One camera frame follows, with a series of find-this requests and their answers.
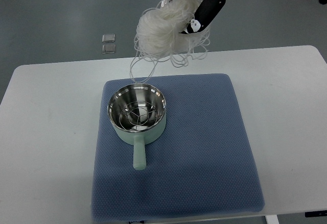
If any mint green steel pot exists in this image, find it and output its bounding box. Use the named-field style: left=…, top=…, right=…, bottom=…
left=108, top=83, right=167, bottom=170

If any metal floor plate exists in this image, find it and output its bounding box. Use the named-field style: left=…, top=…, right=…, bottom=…
left=102, top=34, right=115, bottom=43
left=102, top=44, right=116, bottom=54

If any white vermicelli bundle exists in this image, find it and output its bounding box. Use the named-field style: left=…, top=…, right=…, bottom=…
left=130, top=0, right=210, bottom=68

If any white table leg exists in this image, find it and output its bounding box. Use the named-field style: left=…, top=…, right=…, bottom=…
left=265, top=212, right=280, bottom=224

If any blue textured mat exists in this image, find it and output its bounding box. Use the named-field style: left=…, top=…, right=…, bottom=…
left=91, top=74, right=265, bottom=222

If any lower metal floor plate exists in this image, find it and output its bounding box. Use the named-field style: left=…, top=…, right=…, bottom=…
left=102, top=44, right=116, bottom=54

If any wire steaming rack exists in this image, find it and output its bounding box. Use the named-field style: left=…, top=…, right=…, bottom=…
left=118, top=101, right=162, bottom=131

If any upper metal floor plate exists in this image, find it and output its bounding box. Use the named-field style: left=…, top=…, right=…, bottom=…
left=102, top=34, right=115, bottom=43

